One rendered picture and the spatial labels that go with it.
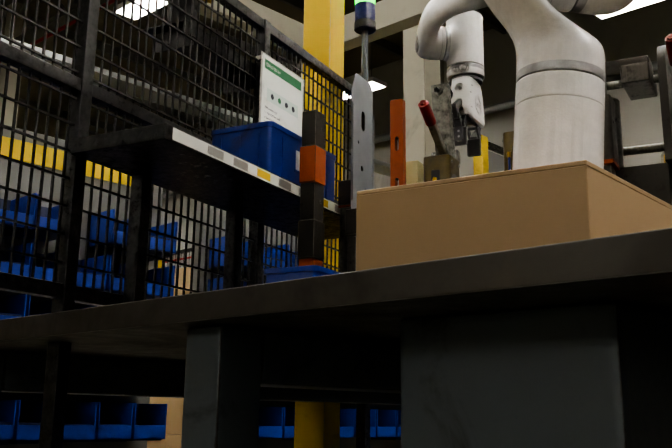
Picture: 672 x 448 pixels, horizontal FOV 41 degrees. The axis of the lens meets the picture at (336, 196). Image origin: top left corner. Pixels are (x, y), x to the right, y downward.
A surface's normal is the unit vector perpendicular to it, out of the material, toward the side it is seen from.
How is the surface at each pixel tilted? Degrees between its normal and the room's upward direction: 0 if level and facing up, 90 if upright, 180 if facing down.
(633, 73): 90
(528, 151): 87
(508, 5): 122
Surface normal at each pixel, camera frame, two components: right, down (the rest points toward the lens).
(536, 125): -0.69, -0.23
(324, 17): -0.46, -0.22
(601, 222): 0.73, -0.16
